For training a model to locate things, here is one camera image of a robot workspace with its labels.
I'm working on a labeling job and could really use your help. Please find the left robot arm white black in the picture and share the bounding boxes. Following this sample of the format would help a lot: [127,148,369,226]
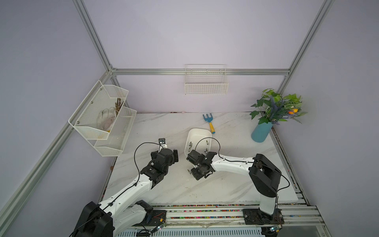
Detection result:
[70,148,179,237]

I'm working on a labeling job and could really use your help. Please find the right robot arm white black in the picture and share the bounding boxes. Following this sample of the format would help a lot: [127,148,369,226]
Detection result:
[187,150,282,216]

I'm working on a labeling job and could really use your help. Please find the white plastic storage box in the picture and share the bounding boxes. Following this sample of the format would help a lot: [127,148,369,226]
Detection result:
[184,128,212,157]

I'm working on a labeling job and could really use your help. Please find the teal vase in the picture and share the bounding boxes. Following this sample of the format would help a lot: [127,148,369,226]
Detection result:
[251,122,273,143]

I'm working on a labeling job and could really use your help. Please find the brown twigs in shelf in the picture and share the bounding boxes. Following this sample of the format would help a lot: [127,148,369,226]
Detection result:
[115,98,124,116]

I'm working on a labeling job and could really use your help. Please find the clear glass in shelf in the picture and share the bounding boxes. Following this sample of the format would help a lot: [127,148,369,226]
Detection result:
[97,107,116,132]

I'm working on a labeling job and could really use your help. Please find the white mesh two-tier shelf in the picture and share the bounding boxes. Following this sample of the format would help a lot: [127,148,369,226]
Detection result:
[68,81,137,157]

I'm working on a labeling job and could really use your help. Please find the green artificial plant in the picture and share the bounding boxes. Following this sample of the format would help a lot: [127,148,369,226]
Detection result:
[250,88,307,125]

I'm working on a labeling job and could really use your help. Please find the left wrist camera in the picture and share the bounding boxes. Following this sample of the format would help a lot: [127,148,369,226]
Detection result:
[159,138,166,146]

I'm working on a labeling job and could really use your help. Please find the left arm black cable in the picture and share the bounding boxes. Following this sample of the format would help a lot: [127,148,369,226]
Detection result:
[69,142,163,237]

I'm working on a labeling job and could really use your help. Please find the blue toy rake yellow handle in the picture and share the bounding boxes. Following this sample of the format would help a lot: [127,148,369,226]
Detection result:
[203,113,215,134]

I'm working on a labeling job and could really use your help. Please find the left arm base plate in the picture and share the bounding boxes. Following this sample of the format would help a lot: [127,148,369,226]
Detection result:
[133,210,167,227]

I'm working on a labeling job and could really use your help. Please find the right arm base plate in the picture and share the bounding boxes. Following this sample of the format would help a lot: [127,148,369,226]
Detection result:
[242,208,284,225]

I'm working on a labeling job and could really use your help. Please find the white wire wall basket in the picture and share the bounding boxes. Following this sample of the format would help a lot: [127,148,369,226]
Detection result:
[185,64,229,95]

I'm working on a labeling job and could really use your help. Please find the aluminium frame rails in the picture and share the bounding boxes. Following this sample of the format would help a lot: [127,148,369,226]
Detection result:
[0,0,335,237]

